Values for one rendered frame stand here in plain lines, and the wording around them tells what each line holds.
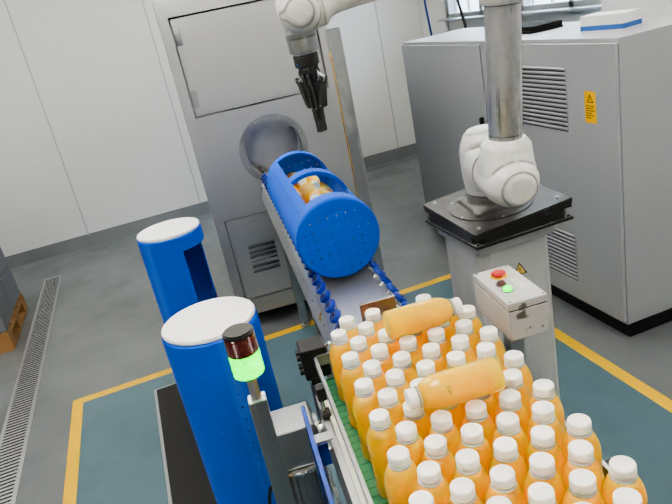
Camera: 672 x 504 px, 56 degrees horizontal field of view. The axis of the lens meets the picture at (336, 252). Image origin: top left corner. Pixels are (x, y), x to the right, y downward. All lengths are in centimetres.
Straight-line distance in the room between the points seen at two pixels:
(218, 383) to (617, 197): 206
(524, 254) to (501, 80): 63
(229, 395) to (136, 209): 507
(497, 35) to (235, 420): 130
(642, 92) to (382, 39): 443
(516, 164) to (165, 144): 515
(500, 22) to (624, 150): 138
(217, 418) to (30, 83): 515
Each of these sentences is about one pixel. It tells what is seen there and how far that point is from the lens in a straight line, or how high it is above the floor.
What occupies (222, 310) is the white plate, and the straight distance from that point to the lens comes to 193.
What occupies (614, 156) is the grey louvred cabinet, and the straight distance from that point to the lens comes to 313.
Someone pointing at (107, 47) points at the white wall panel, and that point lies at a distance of 664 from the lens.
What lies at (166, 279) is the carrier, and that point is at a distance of 285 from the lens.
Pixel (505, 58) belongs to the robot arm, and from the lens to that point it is 190.
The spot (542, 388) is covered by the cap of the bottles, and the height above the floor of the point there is 108.
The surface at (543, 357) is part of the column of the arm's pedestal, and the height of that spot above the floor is 49.
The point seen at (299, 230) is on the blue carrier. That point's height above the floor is 115.
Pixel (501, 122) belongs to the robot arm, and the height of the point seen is 140.
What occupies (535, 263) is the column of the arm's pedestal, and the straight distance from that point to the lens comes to 227.
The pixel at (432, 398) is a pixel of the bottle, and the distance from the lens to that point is 119.
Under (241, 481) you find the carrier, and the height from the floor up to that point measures 55.
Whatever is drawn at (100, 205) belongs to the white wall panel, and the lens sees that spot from 681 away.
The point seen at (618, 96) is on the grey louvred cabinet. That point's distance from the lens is 306.
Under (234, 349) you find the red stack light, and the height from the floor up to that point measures 123.
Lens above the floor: 181
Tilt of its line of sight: 21 degrees down
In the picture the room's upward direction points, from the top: 12 degrees counter-clockwise
